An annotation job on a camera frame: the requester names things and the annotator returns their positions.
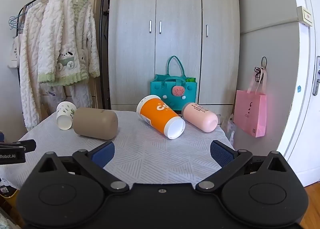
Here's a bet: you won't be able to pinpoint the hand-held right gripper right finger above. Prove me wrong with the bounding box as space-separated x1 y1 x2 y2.
196 140 293 192

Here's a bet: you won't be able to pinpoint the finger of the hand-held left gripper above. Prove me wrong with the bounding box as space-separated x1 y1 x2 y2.
0 139 37 153

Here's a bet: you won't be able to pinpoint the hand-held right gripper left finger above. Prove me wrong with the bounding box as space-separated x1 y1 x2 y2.
35 141 130 193

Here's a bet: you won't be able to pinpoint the orange and white cup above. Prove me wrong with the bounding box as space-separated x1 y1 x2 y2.
136 95 186 140

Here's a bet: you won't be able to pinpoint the brown cup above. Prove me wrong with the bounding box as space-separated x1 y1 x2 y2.
72 108 119 141

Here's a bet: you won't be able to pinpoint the pink cup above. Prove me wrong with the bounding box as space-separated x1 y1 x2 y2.
181 102 219 133

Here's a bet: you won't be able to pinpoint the white paper cup green print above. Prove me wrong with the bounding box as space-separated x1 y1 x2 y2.
56 101 77 131

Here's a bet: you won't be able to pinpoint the clear plastic bag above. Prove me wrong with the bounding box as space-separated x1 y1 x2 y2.
221 113 236 148

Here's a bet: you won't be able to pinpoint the dark printed object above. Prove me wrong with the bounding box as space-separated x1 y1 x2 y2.
0 174 20 199

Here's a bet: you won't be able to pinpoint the white patterned tablecloth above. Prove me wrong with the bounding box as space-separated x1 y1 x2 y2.
5 109 236 190

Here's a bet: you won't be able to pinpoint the pink paper bag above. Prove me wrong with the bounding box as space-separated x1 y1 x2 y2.
233 68 267 139

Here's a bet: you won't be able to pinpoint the teal felt handbag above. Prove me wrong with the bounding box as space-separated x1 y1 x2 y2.
150 55 197 113

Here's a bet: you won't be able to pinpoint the white fluffy garment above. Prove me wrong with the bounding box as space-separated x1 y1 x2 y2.
19 1 92 132

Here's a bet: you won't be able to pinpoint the white door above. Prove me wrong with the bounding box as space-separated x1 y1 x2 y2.
275 0 320 187

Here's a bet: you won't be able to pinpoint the white tote bag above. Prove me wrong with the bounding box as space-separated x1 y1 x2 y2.
7 35 22 69

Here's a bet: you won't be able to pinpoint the light wooden wardrobe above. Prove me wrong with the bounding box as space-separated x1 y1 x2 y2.
107 0 241 126

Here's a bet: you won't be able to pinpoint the white fluffy jacket green trim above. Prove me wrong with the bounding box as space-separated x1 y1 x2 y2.
37 0 101 87

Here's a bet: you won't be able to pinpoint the black clothes rack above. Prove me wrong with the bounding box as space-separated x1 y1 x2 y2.
22 0 112 111

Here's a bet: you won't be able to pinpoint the black hair ties on hook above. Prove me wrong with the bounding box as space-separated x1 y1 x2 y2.
253 56 269 83

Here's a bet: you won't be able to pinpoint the blue wire hangers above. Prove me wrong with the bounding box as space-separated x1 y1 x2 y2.
8 15 26 32

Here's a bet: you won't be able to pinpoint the silver door handle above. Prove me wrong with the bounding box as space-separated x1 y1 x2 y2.
312 56 320 97

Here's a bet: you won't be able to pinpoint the beige wall box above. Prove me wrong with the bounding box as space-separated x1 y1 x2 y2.
296 6 314 28

